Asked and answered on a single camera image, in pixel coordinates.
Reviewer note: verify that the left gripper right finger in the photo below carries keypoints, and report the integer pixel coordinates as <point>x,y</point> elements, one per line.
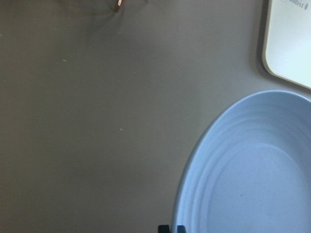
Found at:
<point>181,229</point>

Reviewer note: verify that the blue plate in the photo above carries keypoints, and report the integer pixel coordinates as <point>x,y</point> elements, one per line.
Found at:
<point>250,172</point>

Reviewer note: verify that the copper wire bottle rack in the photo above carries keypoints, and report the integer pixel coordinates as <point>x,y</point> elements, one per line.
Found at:
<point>119,4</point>

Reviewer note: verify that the cream rabbit tray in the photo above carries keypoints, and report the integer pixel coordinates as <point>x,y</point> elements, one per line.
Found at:
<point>287,41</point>

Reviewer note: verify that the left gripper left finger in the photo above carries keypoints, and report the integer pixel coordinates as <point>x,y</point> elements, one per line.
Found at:
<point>163,229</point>

